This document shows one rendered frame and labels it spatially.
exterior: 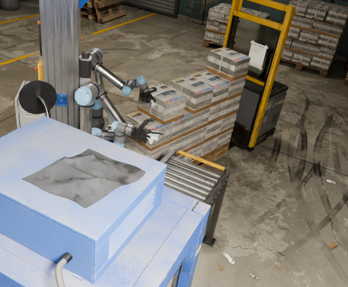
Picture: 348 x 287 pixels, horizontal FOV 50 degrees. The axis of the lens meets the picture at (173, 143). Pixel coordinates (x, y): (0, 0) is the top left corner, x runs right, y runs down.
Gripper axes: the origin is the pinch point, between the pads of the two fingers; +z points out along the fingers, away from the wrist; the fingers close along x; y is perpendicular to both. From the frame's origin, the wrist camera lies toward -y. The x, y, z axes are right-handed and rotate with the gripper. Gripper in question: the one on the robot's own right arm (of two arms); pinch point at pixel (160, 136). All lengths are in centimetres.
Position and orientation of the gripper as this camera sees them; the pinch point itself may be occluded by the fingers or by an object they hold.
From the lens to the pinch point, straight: 256.2
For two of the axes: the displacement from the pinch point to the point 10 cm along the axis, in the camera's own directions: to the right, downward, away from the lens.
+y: -1.7, 8.9, 4.1
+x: -2.8, 3.6, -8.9
